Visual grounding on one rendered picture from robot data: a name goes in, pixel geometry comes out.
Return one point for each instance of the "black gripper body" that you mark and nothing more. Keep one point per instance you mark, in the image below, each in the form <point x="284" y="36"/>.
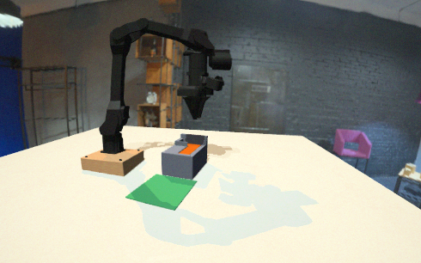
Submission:
<point x="193" y="90"/>

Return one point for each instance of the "orange l-shaped part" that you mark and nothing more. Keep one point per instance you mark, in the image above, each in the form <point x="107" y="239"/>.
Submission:
<point x="190" y="148"/>

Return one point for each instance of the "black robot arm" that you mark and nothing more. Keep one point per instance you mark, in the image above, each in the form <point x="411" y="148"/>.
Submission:
<point x="120" y="42"/>

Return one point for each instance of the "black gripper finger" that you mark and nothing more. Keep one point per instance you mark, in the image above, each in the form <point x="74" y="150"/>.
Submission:
<point x="193" y="104"/>
<point x="201" y="106"/>

